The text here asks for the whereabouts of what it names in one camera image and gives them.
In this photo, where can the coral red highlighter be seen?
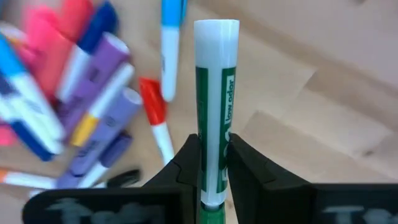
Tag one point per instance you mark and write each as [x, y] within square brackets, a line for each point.
[74, 15]

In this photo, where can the purple highlighter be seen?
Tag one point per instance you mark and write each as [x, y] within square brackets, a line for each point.
[104, 65]
[115, 121]

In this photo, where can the red cap white marker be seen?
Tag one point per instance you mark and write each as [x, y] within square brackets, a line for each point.
[153, 105]

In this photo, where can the light blue cap white marker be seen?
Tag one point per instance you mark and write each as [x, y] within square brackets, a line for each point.
[170, 62]

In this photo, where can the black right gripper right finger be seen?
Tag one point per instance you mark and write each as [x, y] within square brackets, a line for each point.
[258, 186]

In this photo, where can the green dry erase marker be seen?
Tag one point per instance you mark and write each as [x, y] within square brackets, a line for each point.
[216, 93]

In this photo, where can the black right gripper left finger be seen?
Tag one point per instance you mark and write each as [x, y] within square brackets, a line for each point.
[186, 168]

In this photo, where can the pink highlighter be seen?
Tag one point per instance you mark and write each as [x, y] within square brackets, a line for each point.
[6, 135]
[46, 53]

